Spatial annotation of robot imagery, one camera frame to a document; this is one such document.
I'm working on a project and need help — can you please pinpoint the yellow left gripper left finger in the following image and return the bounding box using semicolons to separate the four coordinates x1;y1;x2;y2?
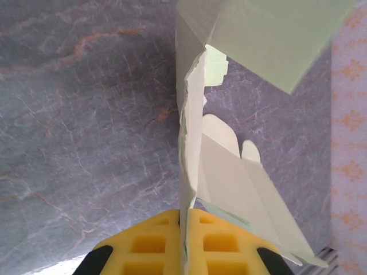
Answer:
73;209;184;275

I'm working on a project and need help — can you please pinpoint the aluminium corner post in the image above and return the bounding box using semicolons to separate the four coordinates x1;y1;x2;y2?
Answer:
314;245;346;270

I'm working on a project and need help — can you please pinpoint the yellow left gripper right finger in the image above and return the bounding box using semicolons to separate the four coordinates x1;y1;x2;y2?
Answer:
188;209;292;275

